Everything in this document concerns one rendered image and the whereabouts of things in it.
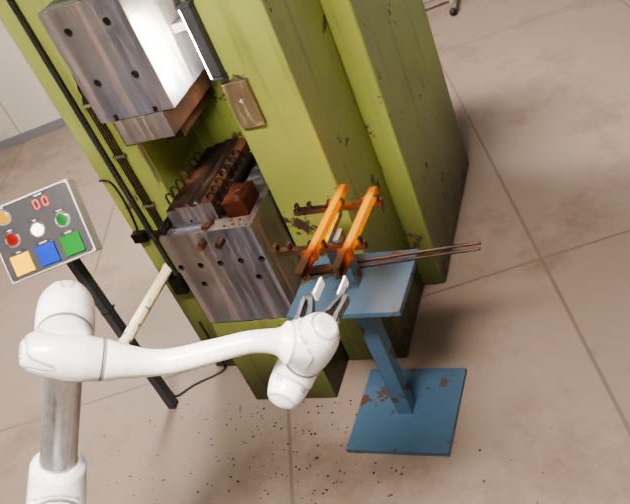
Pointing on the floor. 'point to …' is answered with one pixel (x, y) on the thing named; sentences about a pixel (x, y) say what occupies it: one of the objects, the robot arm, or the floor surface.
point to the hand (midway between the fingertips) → (331, 286)
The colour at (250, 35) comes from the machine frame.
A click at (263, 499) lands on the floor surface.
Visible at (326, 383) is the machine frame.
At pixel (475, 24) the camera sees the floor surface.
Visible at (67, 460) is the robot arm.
